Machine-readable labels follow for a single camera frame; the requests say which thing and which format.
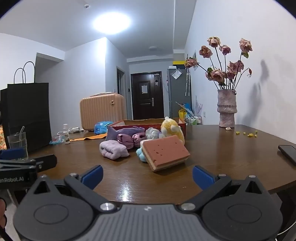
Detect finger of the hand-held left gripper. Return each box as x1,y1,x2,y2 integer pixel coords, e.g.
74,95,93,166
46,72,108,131
0,154,57,172
0,148,26,161

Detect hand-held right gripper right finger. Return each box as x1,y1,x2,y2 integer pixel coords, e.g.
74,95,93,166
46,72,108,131
178,165,275,212

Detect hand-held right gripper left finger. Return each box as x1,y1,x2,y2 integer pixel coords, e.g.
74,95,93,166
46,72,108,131
21,165,117,213

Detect lavender fluffy towel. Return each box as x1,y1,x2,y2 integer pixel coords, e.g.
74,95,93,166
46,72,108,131
99,140,130,160

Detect purple satin scrunchie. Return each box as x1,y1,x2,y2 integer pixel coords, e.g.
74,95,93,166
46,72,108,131
117,133,147,151

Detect purple knit cloth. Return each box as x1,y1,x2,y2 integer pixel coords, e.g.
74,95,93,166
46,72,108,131
105,126,146,142

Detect blue plush toy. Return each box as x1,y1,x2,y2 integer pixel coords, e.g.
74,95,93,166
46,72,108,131
136,147,149,163

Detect yellow plush toy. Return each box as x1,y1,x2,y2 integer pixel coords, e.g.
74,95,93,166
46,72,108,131
160,116,185,144

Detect iridescent shiny packet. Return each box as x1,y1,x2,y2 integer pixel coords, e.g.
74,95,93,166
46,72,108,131
145,127,161,141

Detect red cardboard box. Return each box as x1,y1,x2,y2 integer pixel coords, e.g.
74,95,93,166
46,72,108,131
107,117,186,142

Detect clear glass cup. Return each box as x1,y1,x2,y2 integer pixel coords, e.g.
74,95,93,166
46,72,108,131
7,132,28,161

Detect orange patterned packet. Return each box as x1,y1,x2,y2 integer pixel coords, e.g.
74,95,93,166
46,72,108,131
0,125,6,149

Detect small light blue packet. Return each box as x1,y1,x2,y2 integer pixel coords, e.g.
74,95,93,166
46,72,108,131
49,135,65,145

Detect small white spray bottle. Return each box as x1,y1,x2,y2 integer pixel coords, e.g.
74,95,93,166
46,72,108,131
63,124,71,144

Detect orange cloth strip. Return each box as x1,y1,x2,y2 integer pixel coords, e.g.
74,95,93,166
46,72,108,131
69,134,108,141

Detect black paper bag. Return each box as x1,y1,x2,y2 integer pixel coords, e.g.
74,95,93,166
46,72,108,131
0,61,52,154

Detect blue wet wipes packet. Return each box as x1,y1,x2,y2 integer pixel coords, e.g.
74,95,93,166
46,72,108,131
94,120,114,135

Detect scattered yellow flower buds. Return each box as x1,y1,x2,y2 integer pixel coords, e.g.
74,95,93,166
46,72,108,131
236,131,258,138

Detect beige hard suitcase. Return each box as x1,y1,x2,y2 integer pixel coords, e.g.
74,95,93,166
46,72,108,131
80,92,125,132

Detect pink textured vase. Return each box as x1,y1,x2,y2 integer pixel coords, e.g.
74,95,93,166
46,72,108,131
217,89,238,128

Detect grey refrigerator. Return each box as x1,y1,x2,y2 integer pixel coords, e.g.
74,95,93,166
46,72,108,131
167,68,192,119

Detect black smartphone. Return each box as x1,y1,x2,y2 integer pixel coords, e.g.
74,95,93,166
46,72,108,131
278,145,296,166

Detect dark brown door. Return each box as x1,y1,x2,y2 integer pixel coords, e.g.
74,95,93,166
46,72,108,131
131,71,165,120

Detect dried rose bouquet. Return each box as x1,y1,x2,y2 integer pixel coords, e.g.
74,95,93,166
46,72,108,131
184,36,253,91

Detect round ceiling light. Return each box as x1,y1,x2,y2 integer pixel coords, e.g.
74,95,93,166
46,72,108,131
92,12,132,35

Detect purple wall decoration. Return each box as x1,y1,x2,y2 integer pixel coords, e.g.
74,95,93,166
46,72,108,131
195,96,204,114

